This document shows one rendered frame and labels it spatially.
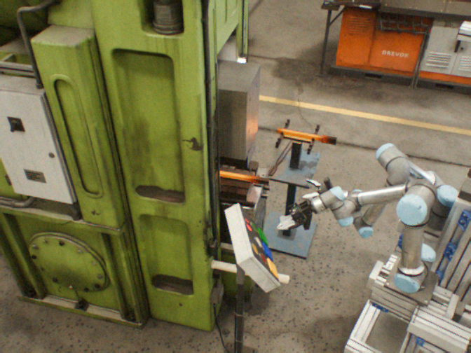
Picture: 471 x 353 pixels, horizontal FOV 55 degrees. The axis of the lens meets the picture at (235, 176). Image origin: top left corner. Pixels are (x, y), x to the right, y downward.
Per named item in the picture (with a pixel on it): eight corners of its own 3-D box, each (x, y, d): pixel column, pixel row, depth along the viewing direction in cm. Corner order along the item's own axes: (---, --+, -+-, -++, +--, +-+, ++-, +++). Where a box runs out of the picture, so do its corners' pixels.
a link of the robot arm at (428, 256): (433, 265, 227) (441, 247, 218) (423, 283, 218) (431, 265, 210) (410, 253, 232) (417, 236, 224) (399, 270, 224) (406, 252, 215)
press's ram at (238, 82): (261, 121, 264) (263, 57, 238) (245, 160, 235) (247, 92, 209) (192, 111, 272) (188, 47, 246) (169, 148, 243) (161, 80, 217)
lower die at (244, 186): (254, 181, 276) (254, 170, 271) (246, 203, 261) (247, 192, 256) (188, 170, 284) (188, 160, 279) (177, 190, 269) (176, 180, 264)
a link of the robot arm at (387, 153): (437, 204, 264) (381, 170, 234) (422, 188, 275) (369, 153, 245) (453, 190, 259) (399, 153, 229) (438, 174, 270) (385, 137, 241)
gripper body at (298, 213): (286, 206, 224) (308, 195, 221) (293, 216, 229) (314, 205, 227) (290, 218, 218) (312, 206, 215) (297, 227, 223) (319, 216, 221)
